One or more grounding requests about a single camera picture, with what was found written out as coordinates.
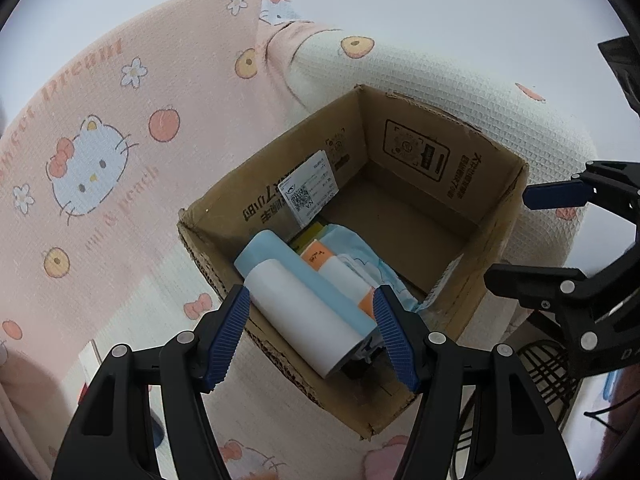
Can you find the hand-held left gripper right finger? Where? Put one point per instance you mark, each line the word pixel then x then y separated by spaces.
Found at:
pixel 395 340

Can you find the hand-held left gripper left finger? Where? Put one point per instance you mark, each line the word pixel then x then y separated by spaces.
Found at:
pixel 230 335

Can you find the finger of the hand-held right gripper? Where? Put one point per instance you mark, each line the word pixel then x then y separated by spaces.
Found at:
pixel 540 280
pixel 555 195

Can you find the white paper roll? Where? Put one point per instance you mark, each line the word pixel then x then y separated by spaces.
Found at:
pixel 300 310

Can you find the light blue tissue pack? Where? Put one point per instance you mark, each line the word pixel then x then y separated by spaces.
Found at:
pixel 265 252

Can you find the wet wipes pack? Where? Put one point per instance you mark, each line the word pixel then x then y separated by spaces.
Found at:
pixel 362 255

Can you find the orange and white tissue pack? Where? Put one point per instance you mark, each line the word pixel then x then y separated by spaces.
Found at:
pixel 320 256

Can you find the colourful cartoon crayon box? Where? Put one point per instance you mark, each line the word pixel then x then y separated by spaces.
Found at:
pixel 312 237

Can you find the brown cardboard box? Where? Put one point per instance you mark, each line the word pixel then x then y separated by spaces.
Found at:
pixel 415 210

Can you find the navy glasses case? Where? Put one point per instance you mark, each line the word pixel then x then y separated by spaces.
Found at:
pixel 156 432

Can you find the white spiral notepad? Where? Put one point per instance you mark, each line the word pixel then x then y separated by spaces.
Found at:
pixel 89 370

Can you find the dark object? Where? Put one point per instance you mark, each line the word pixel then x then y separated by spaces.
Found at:
pixel 622 65

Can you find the pink cat-print blanket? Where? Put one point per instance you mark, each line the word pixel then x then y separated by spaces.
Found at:
pixel 150 85

